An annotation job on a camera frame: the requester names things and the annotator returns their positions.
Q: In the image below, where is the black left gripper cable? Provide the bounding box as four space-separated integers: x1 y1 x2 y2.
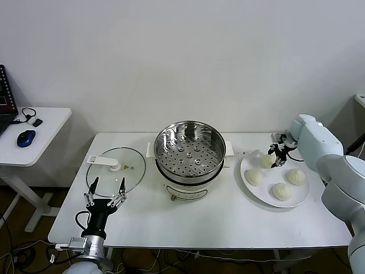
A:
75 210 90 229

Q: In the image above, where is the blue computer mouse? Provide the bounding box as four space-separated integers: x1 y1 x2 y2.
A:
16 129 37 148

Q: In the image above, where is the glass lid with white handle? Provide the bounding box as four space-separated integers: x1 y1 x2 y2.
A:
86 147 147 198

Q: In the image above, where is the black cable with plug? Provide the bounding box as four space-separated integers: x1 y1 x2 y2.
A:
343 134 365 156

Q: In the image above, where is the black and red laptop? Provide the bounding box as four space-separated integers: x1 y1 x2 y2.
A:
0 64 19 137

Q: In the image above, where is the white round plate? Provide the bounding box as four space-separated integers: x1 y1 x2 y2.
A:
240 148 311 208

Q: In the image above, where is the white table leg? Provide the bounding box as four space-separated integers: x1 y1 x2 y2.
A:
104 247 115 271
272 249 313 274

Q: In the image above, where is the white electric cooker base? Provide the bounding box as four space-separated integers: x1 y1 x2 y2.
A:
145 141 235 202

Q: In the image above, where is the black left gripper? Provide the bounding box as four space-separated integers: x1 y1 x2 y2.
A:
82 176 127 238

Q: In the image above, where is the steel perforated steamer basket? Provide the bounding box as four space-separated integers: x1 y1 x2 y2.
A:
154 120 228 186

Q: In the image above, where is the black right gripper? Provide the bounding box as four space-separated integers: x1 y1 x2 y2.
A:
268 133 299 169

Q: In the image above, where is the black earphone cable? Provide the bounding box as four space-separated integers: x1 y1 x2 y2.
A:
10 107 38 126

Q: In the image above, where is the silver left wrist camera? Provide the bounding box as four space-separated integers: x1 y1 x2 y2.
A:
55 236 88 254

